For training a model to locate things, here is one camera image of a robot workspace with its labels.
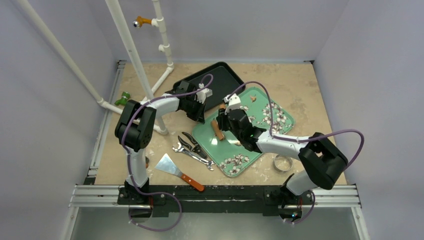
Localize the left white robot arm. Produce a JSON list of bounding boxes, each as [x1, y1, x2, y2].
[[114, 74, 214, 205]]

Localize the wooden dough roller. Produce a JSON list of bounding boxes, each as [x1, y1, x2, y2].
[[210, 104, 226, 142]]

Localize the aluminium rail frame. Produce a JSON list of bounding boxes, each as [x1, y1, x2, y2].
[[68, 63, 370, 240]]

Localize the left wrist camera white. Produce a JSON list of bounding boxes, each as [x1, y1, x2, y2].
[[196, 83, 213, 104]]

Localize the black plastic tray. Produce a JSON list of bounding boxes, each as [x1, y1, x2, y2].
[[172, 61, 244, 111]]

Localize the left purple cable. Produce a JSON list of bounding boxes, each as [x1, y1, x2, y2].
[[120, 73, 215, 233]]

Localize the black handled pliers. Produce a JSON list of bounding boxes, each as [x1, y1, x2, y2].
[[177, 131, 208, 159]]

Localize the round metal cutter ring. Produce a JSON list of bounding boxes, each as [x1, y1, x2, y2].
[[272, 153, 294, 173]]

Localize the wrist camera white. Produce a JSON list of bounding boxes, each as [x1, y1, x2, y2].
[[223, 93, 241, 115], [196, 83, 213, 104]]

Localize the metal scraper wooden handle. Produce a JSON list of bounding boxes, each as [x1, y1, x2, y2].
[[155, 153, 205, 192]]

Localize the green floral tray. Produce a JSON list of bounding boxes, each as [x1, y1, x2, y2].
[[192, 87, 295, 177]]

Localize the green plastic faucet tap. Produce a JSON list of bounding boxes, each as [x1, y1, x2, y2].
[[114, 91, 131, 106]]

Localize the white PVC pipe frame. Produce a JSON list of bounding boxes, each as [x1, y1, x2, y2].
[[13, 0, 175, 136]]

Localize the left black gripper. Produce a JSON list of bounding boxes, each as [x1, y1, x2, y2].
[[181, 98, 206, 124]]

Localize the orange black small tool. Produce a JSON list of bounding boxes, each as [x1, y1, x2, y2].
[[144, 157, 150, 169]]

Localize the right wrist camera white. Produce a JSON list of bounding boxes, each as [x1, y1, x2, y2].
[[223, 93, 241, 115]]

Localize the orange faucet tap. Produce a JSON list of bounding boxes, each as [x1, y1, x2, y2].
[[132, 16, 153, 28]]

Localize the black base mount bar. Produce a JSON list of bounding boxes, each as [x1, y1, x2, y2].
[[117, 182, 315, 221]]

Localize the silver open-end wrench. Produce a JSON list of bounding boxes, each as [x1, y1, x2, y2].
[[172, 142, 215, 171]]

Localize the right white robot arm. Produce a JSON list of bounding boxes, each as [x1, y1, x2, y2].
[[216, 108, 348, 204]]

